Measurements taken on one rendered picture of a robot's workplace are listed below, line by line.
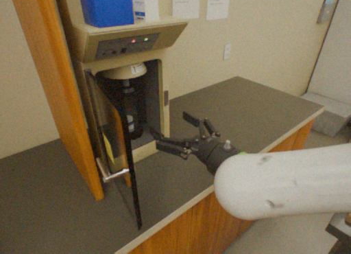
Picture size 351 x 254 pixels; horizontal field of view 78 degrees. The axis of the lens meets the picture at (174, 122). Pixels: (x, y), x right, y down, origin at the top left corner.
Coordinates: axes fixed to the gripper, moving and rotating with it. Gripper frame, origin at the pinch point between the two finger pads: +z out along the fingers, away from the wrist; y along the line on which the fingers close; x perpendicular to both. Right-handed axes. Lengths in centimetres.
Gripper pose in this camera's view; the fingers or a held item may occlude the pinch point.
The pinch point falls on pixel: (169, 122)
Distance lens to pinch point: 69.8
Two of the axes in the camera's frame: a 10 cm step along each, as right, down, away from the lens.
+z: -6.2, -4.2, 6.6
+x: 0.0, 8.4, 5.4
